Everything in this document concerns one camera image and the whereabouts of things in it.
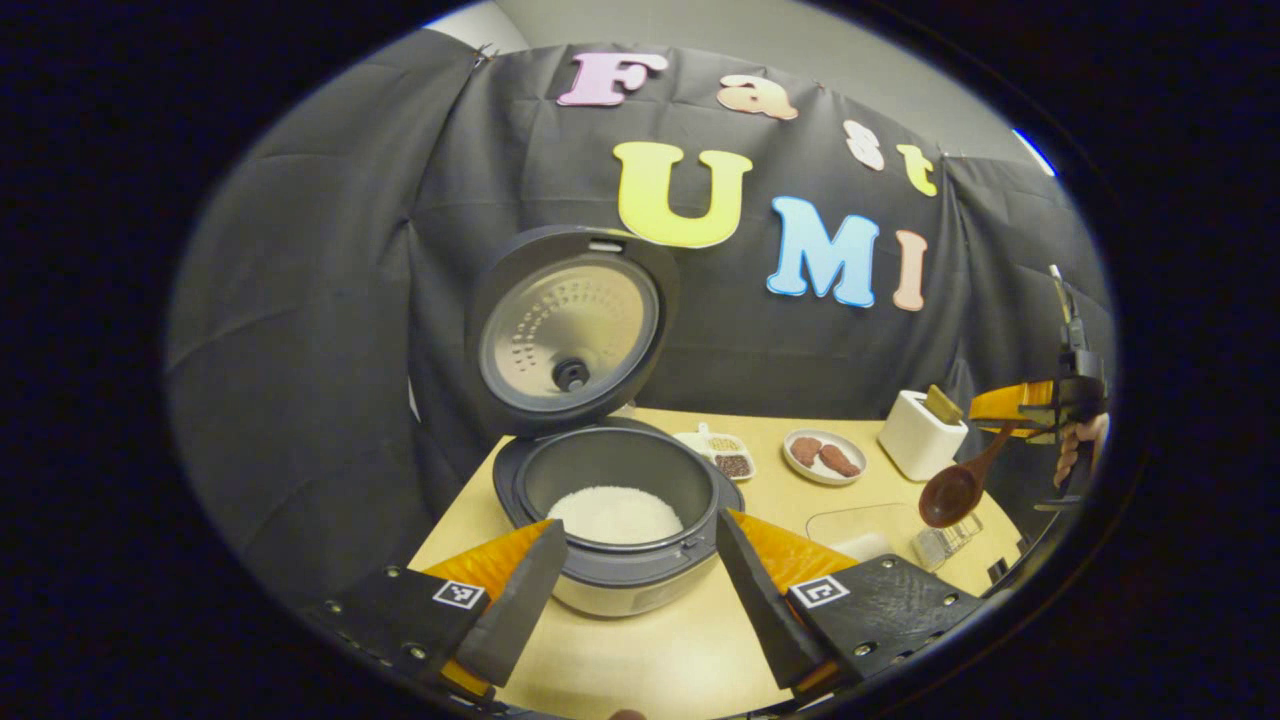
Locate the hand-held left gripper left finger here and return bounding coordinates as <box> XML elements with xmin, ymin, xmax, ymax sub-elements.
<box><xmin>310</xmin><ymin>518</ymin><xmax>569</xmax><ymax>701</ymax></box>

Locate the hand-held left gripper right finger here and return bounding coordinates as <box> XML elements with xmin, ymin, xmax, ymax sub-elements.
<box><xmin>715</xmin><ymin>508</ymin><xmax>986</xmax><ymax>693</ymax></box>

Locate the dark grey rice cooker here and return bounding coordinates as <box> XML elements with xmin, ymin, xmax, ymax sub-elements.
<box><xmin>465</xmin><ymin>225</ymin><xmax>746</xmax><ymax>618</ymax></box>

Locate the white divided bean dish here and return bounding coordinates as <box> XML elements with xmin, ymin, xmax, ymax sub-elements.
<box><xmin>673</xmin><ymin>422</ymin><xmax>757</xmax><ymax>482</ymax></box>

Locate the white rice box clear lid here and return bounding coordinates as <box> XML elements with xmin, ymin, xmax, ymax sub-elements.
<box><xmin>805</xmin><ymin>502</ymin><xmax>936</xmax><ymax>566</ymax></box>

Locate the white toaster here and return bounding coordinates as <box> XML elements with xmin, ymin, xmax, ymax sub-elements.
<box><xmin>877</xmin><ymin>390</ymin><xmax>969</xmax><ymax>483</ymax></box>

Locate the brown wooden spoon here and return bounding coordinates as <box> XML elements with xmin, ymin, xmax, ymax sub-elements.
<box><xmin>918</xmin><ymin>425</ymin><xmax>1021</xmax><ymax>529</ymax></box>

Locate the black backdrop cloth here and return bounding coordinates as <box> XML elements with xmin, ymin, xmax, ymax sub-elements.
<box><xmin>165</xmin><ymin>28</ymin><xmax>1116</xmax><ymax>611</ymax></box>

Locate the white rice heap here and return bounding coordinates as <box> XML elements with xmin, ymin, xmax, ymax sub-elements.
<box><xmin>547</xmin><ymin>486</ymin><xmax>685</xmax><ymax>546</ymax></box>

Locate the white round plate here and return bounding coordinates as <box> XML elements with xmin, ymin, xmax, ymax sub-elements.
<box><xmin>782</xmin><ymin>429</ymin><xmax>868</xmax><ymax>487</ymax></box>

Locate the clear chopstick holder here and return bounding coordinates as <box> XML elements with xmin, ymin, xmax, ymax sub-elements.
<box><xmin>912</xmin><ymin>512</ymin><xmax>984</xmax><ymax>573</ymax></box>

